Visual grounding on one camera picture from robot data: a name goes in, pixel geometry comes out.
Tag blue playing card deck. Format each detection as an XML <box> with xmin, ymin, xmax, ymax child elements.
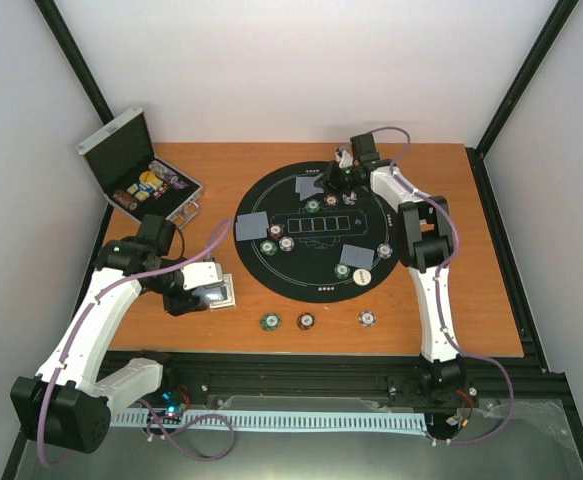
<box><xmin>192</xmin><ymin>286</ymin><xmax>226</xmax><ymax>305</ymax></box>

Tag blue chip top mat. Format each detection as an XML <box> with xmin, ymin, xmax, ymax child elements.
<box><xmin>342</xmin><ymin>194</ymin><xmax>357</xmax><ymax>205</ymax></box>

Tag red chip top mat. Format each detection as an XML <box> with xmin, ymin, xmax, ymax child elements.
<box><xmin>324</xmin><ymin>194</ymin><xmax>339</xmax><ymax>207</ymax></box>

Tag red chip mat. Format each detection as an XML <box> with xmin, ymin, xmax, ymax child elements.
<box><xmin>324</xmin><ymin>194</ymin><xmax>339</xmax><ymax>207</ymax></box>
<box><xmin>268</xmin><ymin>224</ymin><xmax>284</xmax><ymax>239</ymax></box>

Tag dealt card top mat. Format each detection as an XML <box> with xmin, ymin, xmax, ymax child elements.
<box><xmin>295</xmin><ymin>175</ymin><xmax>324</xmax><ymax>200</ymax></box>

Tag dealt card mat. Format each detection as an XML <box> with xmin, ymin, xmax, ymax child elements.
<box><xmin>295</xmin><ymin>175</ymin><xmax>324</xmax><ymax>200</ymax></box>
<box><xmin>235</xmin><ymin>211</ymin><xmax>269</xmax><ymax>242</ymax></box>
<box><xmin>340</xmin><ymin>244</ymin><xmax>375</xmax><ymax>270</ymax></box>

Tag green chip top mat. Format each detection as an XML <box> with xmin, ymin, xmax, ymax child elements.
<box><xmin>305</xmin><ymin>199</ymin><xmax>320</xmax><ymax>213</ymax></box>

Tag green poker chip stack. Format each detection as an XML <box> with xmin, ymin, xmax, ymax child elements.
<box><xmin>260</xmin><ymin>313</ymin><xmax>281</xmax><ymax>331</ymax></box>

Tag white dealer button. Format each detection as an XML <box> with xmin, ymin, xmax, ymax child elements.
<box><xmin>352</xmin><ymin>268</ymin><xmax>372</xmax><ymax>287</ymax></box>

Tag red brown poker chip stack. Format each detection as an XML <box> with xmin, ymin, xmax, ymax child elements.
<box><xmin>297</xmin><ymin>312</ymin><xmax>315</xmax><ymax>330</ymax></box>

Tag blue white poker chip stack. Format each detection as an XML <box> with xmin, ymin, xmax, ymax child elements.
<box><xmin>358</xmin><ymin>311</ymin><xmax>377</xmax><ymax>327</ymax></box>

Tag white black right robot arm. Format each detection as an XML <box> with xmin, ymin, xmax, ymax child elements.
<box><xmin>317</xmin><ymin>131</ymin><xmax>465</xmax><ymax>404</ymax></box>

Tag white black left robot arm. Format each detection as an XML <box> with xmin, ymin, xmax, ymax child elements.
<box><xmin>10</xmin><ymin>215</ymin><xmax>223</xmax><ymax>466</ymax></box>

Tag white playing card box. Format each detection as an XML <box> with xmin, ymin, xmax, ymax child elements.
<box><xmin>209</xmin><ymin>274</ymin><xmax>236</xmax><ymax>310</ymax></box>

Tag round black poker mat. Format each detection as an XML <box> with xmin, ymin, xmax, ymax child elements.
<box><xmin>234</xmin><ymin>161</ymin><xmax>398</xmax><ymax>303</ymax></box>

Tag chips in case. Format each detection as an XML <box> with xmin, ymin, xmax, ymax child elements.
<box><xmin>110</xmin><ymin>159</ymin><xmax>200</xmax><ymax>218</ymax></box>

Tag aluminium poker case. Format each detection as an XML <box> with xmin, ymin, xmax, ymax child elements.
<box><xmin>77</xmin><ymin>107</ymin><xmax>204</xmax><ymax>228</ymax></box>

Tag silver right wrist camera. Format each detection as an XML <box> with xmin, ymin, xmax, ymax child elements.
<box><xmin>335</xmin><ymin>146</ymin><xmax>354</xmax><ymax>169</ymax></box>

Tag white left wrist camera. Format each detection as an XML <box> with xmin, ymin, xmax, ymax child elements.
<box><xmin>181</xmin><ymin>261</ymin><xmax>224</xmax><ymax>291</ymax></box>

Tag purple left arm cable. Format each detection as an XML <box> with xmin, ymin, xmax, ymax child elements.
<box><xmin>36</xmin><ymin>217</ymin><xmax>237</xmax><ymax>469</ymax></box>

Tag light blue cable duct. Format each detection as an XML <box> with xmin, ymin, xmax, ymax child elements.
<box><xmin>111</xmin><ymin>407</ymin><xmax>427</xmax><ymax>436</ymax></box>

